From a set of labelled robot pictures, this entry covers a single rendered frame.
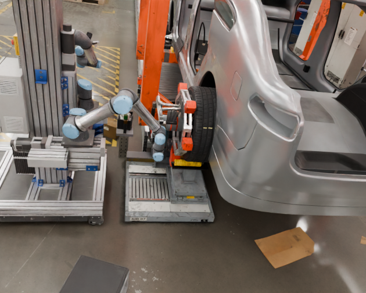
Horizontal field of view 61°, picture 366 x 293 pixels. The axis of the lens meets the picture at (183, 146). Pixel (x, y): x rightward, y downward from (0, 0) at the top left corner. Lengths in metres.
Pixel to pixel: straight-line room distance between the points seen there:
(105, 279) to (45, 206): 0.91
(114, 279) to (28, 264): 0.80
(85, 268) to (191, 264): 0.90
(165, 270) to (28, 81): 1.75
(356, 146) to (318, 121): 0.38
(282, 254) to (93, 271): 1.67
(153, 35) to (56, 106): 1.03
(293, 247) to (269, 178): 1.38
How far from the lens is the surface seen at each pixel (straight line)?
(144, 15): 4.83
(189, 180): 3.09
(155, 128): 2.31
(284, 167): 1.87
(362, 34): 6.93
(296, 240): 3.27
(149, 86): 3.06
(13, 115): 2.62
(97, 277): 2.22
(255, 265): 2.92
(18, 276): 2.72
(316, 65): 4.53
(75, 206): 2.79
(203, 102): 2.50
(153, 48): 2.93
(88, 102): 2.86
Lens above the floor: 2.21
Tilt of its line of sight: 34 degrees down
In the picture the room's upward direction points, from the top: 11 degrees clockwise
